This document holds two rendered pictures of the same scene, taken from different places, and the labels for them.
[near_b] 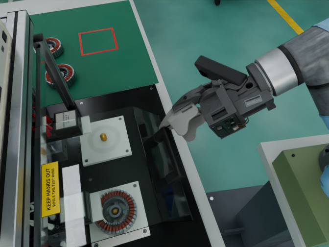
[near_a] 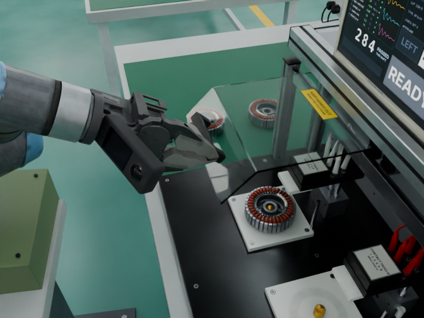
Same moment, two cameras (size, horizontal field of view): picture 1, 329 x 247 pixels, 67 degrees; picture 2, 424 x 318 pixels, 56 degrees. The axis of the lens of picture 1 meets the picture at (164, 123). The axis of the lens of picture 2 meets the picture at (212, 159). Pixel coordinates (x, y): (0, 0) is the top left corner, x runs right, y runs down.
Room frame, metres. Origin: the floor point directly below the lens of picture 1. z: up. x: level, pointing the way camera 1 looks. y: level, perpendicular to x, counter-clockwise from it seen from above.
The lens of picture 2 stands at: (0.75, 0.00, 1.48)
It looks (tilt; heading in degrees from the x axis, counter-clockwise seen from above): 43 degrees down; 180
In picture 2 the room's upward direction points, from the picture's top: straight up
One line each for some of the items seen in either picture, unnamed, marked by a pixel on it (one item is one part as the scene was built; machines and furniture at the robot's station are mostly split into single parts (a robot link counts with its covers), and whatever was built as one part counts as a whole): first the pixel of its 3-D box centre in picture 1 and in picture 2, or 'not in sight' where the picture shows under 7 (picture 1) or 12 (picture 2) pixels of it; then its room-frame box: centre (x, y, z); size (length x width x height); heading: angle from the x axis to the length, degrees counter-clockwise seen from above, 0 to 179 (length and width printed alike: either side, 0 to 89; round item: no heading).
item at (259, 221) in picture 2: not in sight; (269, 209); (0.17, 0.13, 0.80); 0.11 x 0.11 x 0.04
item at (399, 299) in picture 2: not in sight; (390, 289); (0.37, 0.33, 0.80); 0.07 x 0.05 x 0.06; 16
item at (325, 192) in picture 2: not in sight; (328, 196); (0.13, 0.27, 0.80); 0.07 x 0.05 x 0.06; 16
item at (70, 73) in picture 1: (60, 76); not in sight; (0.70, 0.41, 0.77); 0.11 x 0.11 x 0.04
